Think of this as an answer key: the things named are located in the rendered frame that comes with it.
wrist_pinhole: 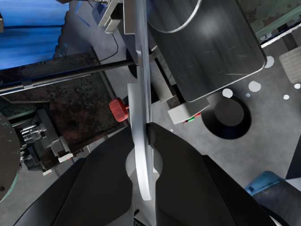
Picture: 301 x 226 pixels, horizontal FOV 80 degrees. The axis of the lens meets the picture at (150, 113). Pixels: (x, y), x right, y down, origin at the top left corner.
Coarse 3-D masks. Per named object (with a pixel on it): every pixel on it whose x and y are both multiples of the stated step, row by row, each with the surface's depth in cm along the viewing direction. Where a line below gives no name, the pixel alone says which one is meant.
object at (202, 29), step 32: (160, 0) 29; (192, 0) 26; (224, 0) 23; (160, 32) 32; (192, 32) 28; (224, 32) 24; (192, 64) 29; (224, 64) 26; (256, 64) 23; (192, 96) 32
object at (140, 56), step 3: (141, 45) 11; (141, 48) 11; (141, 51) 11; (138, 54) 10; (141, 54) 10; (138, 57) 10; (141, 57) 10; (138, 60) 10; (141, 60) 10; (138, 63) 10; (141, 63) 10; (141, 66) 10
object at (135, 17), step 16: (128, 0) 10; (144, 0) 22; (128, 16) 10; (144, 16) 19; (128, 32) 10; (144, 32) 17; (144, 48) 15; (144, 64) 14; (144, 80) 13; (128, 96) 10; (144, 96) 12; (144, 112) 11; (144, 128) 11; (144, 144) 11; (144, 160) 12; (144, 176) 13; (144, 192) 14
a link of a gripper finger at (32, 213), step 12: (72, 168) 9; (60, 180) 8; (72, 180) 8; (48, 192) 7; (60, 192) 7; (36, 204) 7; (48, 204) 7; (60, 204) 7; (24, 216) 7; (36, 216) 6; (48, 216) 6
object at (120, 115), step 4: (112, 100) 54; (116, 100) 52; (120, 100) 53; (112, 104) 54; (116, 104) 53; (120, 104) 52; (124, 104) 56; (128, 104) 56; (112, 108) 55; (116, 108) 54; (120, 108) 52; (124, 108) 52; (128, 108) 57; (112, 112) 56; (116, 112) 54; (120, 112) 53; (124, 112) 52; (116, 116) 55; (120, 116) 54; (124, 116) 52; (116, 120) 56; (120, 120) 55
